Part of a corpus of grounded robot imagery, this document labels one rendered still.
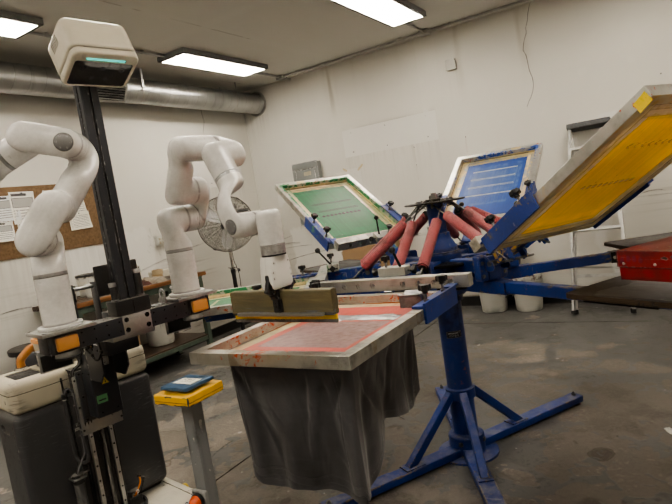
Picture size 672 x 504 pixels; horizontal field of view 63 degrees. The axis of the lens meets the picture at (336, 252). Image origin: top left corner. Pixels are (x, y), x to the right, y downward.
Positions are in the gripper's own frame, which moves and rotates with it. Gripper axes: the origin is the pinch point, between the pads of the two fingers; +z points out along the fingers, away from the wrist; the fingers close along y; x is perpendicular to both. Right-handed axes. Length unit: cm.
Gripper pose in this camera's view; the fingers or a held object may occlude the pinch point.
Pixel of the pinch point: (281, 304)
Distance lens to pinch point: 167.7
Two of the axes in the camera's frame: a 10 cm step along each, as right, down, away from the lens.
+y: -5.2, 1.6, -8.4
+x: 8.4, -0.7, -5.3
